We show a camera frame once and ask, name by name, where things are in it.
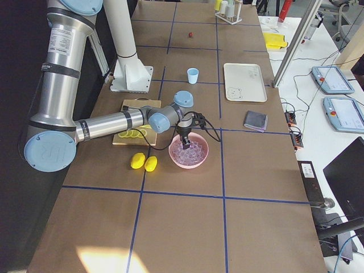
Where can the black monitor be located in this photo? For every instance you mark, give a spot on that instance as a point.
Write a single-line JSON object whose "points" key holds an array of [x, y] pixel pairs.
{"points": [[344, 175]]}

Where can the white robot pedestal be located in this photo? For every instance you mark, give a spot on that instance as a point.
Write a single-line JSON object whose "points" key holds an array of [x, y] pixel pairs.
{"points": [[130, 74]]}

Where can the yellow cup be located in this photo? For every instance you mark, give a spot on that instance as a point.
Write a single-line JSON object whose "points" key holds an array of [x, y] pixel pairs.
{"points": [[217, 5]]}

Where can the clear ice cubes pile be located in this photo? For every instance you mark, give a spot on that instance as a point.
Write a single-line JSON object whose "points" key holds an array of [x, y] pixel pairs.
{"points": [[192, 156]]}

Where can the wooden cutting board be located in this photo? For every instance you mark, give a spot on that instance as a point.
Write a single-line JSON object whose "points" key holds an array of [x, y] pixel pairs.
{"points": [[151, 135]]}

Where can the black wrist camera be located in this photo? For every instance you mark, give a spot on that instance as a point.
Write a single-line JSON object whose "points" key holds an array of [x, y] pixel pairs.
{"points": [[199, 120]]}

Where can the aluminium frame post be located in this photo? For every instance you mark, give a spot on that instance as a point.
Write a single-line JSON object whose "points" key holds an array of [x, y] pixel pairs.
{"points": [[296, 40]]}

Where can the pink bowl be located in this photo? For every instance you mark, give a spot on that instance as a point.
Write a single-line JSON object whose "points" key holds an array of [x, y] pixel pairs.
{"points": [[192, 137]]}

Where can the cream bear tray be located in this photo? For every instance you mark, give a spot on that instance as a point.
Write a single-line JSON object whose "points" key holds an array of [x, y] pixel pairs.
{"points": [[244, 83]]}

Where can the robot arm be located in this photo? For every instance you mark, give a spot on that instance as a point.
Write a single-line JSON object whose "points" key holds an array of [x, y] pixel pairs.
{"points": [[68, 88]]}

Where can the yellow cloth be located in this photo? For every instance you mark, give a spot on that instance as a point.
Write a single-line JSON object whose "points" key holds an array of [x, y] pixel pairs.
{"points": [[274, 41]]}

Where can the yellow lemon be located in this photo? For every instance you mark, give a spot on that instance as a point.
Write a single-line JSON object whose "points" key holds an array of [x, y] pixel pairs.
{"points": [[137, 161], [151, 163]]}

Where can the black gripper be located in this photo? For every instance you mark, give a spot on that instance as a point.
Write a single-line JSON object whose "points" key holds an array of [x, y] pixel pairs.
{"points": [[183, 132]]}

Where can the blue teach pendant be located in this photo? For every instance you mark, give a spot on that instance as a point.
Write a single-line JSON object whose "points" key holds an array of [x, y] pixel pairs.
{"points": [[331, 80], [344, 114]]}

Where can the light blue cup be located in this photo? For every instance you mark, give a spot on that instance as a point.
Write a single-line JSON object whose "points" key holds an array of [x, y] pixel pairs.
{"points": [[192, 75]]}

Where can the white wire cup rack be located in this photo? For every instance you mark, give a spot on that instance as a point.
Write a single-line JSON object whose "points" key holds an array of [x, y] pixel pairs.
{"points": [[237, 16]]}

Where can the white cup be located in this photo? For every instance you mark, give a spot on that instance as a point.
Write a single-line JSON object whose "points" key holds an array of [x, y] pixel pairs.
{"points": [[230, 10]]}

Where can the grey cup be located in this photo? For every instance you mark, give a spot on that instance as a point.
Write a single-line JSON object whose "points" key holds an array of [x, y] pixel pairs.
{"points": [[223, 6]]}

